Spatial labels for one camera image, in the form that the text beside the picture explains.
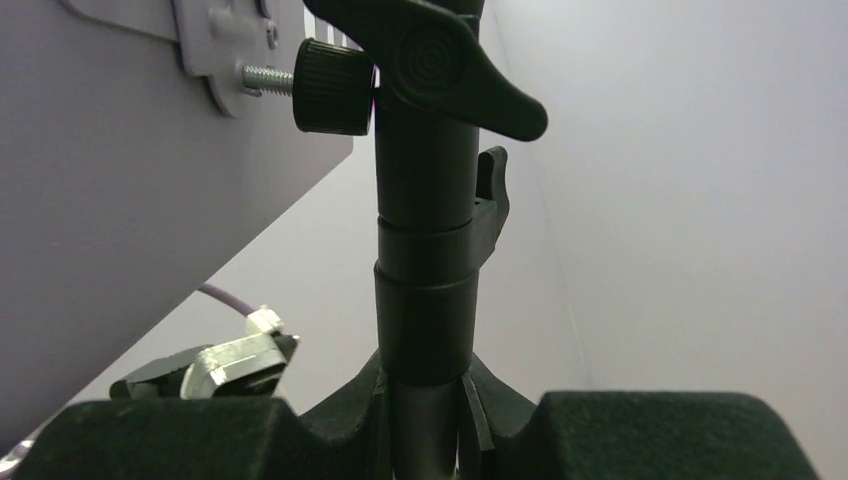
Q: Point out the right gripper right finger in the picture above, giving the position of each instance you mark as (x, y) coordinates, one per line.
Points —
(627, 435)

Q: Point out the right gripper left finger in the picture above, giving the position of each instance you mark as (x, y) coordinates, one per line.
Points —
(230, 438)

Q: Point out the lilac music stand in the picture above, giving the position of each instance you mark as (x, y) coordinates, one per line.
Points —
(146, 143)

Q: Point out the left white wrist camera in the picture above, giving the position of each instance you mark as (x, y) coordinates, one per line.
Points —
(250, 366)

